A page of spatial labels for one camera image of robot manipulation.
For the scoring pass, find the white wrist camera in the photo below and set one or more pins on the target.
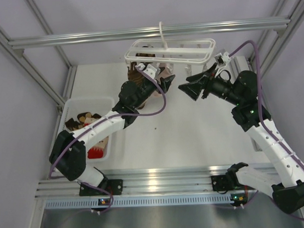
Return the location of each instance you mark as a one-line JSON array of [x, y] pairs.
[[149, 71], [222, 59]]

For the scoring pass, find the white plastic basket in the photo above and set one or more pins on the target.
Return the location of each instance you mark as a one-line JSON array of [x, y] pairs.
[[101, 105]]

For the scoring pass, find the perforated grey cable duct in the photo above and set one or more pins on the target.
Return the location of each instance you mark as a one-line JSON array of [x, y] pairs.
[[152, 201]]

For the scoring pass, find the white plastic clip hanger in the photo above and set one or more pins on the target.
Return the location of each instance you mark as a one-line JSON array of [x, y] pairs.
[[171, 51]]

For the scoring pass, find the brown striped sock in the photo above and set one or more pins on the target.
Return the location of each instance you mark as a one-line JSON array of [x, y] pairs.
[[133, 74]]

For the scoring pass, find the pink beige sock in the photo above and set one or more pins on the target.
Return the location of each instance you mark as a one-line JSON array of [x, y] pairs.
[[165, 73]]

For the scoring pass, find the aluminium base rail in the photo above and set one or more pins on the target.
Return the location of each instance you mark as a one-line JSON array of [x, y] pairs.
[[140, 182]]

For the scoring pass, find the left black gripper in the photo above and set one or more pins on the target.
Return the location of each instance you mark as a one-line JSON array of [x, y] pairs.
[[165, 83]]

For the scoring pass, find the brown argyle sock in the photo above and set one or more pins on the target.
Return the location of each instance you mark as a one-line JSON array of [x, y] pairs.
[[83, 116], [73, 125]]

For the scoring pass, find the aluminium top crossbar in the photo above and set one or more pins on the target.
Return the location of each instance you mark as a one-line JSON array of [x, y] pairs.
[[254, 24]]

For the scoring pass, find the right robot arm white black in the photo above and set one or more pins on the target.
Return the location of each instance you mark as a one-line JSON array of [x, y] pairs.
[[287, 191]]

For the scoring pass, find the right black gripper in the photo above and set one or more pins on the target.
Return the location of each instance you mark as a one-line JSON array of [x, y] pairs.
[[207, 79]]

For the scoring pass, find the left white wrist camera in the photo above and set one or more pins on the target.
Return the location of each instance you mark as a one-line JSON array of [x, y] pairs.
[[149, 71]]

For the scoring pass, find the red beige animal sock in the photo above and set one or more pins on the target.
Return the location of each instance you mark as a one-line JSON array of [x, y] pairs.
[[97, 151], [90, 120]]

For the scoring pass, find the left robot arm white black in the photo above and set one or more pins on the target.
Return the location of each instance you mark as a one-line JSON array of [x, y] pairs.
[[70, 148]]

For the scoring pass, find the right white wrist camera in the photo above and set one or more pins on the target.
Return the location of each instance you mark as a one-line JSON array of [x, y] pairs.
[[222, 59]]

